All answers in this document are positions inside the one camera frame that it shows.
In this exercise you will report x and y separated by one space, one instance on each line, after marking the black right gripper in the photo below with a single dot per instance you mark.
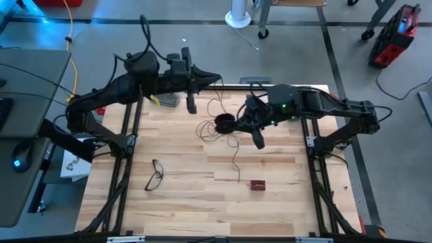
260 114

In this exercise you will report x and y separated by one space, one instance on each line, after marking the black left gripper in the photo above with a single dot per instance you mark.
177 76

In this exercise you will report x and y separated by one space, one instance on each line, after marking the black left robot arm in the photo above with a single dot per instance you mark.
101 94

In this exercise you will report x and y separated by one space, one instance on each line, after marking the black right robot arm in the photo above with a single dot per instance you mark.
337 104

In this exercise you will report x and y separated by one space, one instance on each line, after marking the red bit holder block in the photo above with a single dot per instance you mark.
258 185

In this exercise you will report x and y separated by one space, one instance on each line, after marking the white pole with round base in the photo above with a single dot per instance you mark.
238 18

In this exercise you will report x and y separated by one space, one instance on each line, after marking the wooden workbench on casters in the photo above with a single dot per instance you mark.
264 17

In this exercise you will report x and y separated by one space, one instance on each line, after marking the red table clamp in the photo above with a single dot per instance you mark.
100 110

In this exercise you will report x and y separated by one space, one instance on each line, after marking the white printed box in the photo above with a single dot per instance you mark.
72 167

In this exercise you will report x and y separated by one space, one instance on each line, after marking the red plastic bin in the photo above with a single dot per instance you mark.
57 2

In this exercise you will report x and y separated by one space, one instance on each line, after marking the red and black tool case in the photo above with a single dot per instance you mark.
393 37

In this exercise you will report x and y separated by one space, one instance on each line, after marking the grey desk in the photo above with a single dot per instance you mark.
27 101

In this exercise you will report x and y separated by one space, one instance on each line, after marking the grey metal bar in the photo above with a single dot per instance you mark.
426 106

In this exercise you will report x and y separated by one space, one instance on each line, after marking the black computer mouse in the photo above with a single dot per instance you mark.
22 157

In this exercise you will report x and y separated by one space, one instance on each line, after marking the metal desk caster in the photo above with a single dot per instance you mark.
42 206

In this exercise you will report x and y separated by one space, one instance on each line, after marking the black aluminium table frame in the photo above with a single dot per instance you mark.
229 87

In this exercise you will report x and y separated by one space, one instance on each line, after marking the silver metal bracket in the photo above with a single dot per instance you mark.
125 239
314 240

